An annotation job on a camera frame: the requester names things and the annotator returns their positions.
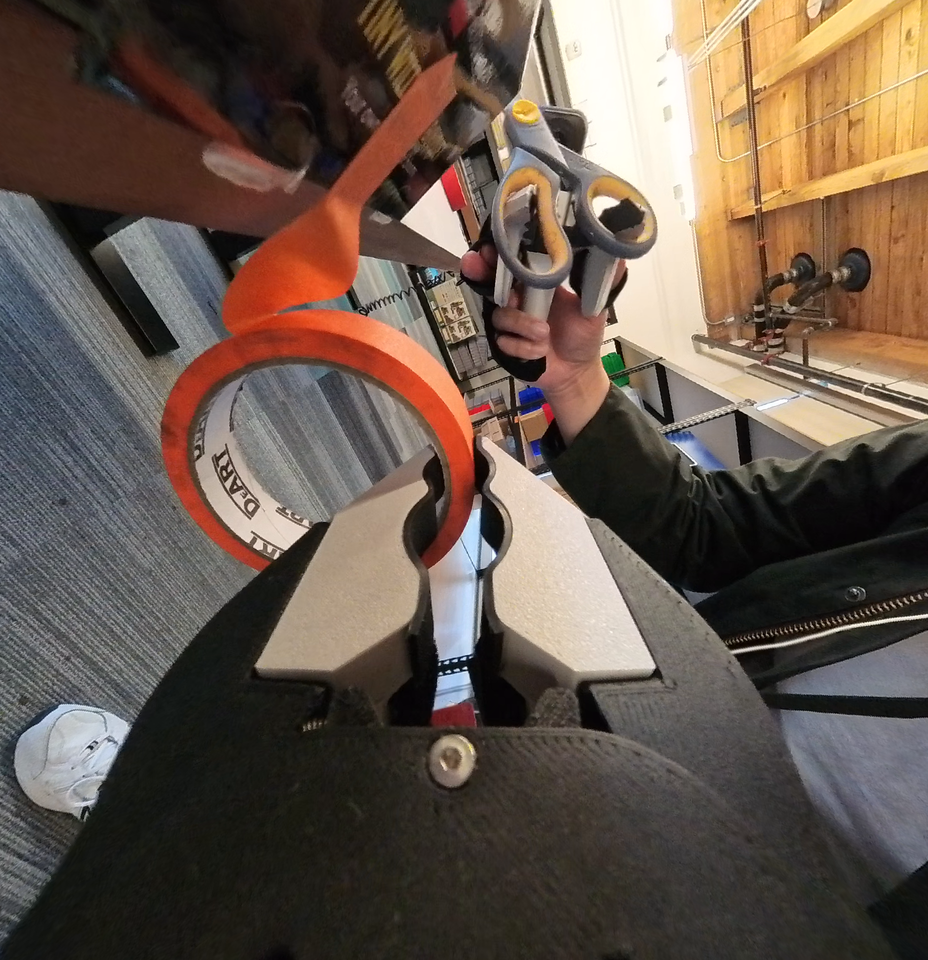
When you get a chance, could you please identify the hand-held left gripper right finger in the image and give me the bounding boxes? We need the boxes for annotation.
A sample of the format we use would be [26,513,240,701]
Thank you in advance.
[470,436,658,727]

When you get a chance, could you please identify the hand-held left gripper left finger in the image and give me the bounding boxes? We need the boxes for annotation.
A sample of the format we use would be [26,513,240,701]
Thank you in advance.
[254,442,446,727]

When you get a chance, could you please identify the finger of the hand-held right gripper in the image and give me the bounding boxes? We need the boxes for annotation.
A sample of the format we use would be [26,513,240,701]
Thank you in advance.
[496,183,553,322]
[580,201,647,318]

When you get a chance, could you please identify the orange grey handled scissors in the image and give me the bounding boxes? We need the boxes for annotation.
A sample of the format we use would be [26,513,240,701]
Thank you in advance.
[362,99,659,320]

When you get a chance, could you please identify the orange tape roll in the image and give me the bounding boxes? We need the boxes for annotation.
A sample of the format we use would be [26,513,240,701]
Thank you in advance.
[115,37,476,571]

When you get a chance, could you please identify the black lego flower box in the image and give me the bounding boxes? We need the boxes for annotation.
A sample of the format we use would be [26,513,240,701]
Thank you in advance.
[59,0,544,219]

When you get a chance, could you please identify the person's right forearm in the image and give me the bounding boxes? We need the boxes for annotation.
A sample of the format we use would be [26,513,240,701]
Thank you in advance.
[539,386,928,594]

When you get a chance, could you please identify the person's right hand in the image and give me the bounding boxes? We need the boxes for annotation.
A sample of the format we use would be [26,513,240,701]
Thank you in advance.
[461,249,630,445]

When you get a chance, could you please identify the person's white sneaker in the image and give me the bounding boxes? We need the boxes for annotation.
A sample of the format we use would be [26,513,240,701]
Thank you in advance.
[14,703,131,822]

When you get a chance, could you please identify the black table leg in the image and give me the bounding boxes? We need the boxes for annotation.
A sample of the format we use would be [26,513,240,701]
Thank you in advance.
[89,213,182,355]

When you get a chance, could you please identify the black wall pipes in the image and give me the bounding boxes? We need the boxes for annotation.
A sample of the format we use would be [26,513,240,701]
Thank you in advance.
[741,247,874,354]

